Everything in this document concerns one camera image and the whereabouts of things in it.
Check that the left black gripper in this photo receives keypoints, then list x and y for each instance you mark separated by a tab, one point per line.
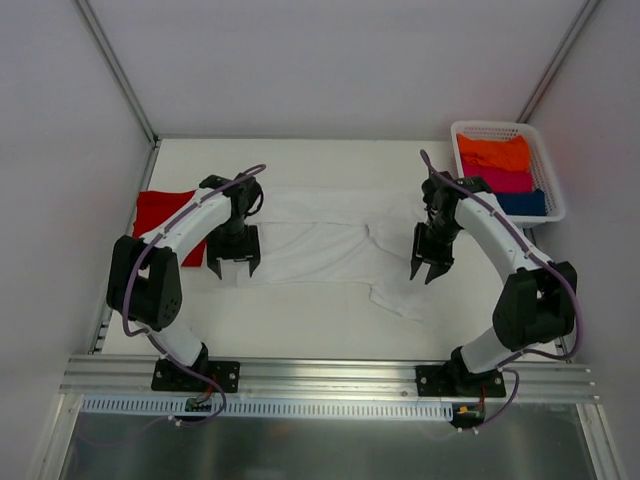
233	248

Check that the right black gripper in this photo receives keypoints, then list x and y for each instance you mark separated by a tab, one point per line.
432	248

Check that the white t shirt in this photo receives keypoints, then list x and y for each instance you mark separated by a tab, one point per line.
344	236

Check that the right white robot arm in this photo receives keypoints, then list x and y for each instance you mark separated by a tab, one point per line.
537	301

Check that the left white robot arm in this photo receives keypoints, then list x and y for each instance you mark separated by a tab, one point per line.
144	284

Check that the blue t shirt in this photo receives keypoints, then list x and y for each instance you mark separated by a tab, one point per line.
523	204

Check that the pink t shirt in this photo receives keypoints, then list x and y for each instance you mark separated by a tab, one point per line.
501	181

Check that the orange t shirt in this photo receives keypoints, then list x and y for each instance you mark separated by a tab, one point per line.
511	155

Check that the white plastic basket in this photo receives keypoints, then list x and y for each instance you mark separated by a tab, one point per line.
541	167

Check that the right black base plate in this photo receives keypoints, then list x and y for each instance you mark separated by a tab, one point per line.
445	381

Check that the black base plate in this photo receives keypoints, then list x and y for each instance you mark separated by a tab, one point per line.
445	381
167	377

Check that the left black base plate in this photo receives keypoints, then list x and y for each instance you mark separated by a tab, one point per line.
167	377

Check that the aluminium mounting rail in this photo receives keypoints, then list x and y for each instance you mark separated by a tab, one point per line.
528	382

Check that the white slotted cable duct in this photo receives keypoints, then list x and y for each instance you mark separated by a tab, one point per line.
269	408

